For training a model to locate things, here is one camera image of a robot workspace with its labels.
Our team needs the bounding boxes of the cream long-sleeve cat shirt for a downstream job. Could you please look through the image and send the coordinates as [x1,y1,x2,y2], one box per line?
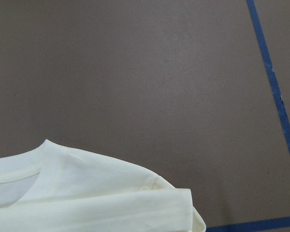
[0,140,206,232]

